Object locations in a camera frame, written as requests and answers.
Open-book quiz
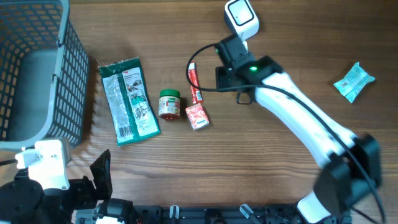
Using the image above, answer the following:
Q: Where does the dark green box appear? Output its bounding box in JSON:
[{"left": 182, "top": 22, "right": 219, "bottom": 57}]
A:
[{"left": 98, "top": 57, "right": 161, "bottom": 146}]

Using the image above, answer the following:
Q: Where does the green white snack pack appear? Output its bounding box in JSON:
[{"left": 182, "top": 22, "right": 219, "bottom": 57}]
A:
[{"left": 333, "top": 62, "right": 375, "bottom": 103}]

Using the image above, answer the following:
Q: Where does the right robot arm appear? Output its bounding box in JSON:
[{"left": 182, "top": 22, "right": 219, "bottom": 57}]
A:
[{"left": 215, "top": 35, "right": 382, "bottom": 223}]

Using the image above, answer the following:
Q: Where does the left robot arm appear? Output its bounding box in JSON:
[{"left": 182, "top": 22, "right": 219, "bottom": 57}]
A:
[{"left": 1, "top": 149, "right": 139, "bottom": 223}]

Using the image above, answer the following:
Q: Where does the green lid spice jar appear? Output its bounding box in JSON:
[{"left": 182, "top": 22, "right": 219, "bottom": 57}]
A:
[{"left": 159, "top": 89, "right": 180, "bottom": 120}]

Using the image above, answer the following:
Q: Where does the red juice carton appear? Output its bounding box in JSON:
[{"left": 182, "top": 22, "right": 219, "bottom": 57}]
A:
[{"left": 185, "top": 103, "right": 210, "bottom": 130}]

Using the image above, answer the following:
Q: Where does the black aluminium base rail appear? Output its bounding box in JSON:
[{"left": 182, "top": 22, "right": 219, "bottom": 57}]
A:
[{"left": 134, "top": 204, "right": 306, "bottom": 224}]

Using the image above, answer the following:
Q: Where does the grey plastic mesh basket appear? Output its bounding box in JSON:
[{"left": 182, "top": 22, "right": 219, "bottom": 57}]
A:
[{"left": 1, "top": 0, "right": 90, "bottom": 151}]

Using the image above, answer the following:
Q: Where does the red slim stick packet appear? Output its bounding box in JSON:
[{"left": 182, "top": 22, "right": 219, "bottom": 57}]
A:
[{"left": 188, "top": 62, "right": 203, "bottom": 104}]

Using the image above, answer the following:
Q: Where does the right black camera cable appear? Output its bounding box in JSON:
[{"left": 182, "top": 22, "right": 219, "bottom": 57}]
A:
[{"left": 185, "top": 43, "right": 387, "bottom": 224}]

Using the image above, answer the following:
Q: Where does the white barcode scanner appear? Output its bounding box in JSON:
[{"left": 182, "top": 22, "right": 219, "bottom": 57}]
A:
[{"left": 224, "top": 0, "right": 259, "bottom": 41}]

